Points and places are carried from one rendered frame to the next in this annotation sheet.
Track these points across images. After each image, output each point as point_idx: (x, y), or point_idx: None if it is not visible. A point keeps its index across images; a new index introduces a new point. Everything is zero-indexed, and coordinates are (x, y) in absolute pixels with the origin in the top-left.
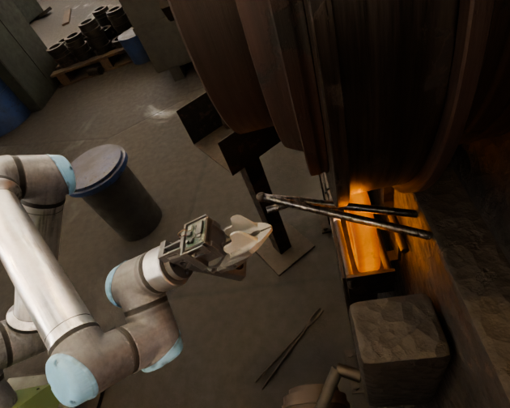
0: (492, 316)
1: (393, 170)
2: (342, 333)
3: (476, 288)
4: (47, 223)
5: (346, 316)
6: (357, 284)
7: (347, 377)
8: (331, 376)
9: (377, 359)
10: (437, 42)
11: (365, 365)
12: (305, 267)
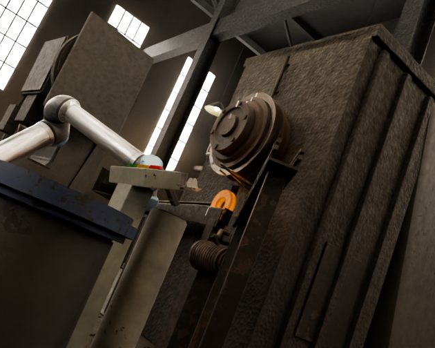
0: None
1: (266, 152)
2: (139, 344)
3: None
4: (45, 143)
5: (138, 341)
6: (226, 213)
7: (225, 232)
8: (220, 229)
9: None
10: (278, 135)
11: None
12: (99, 320)
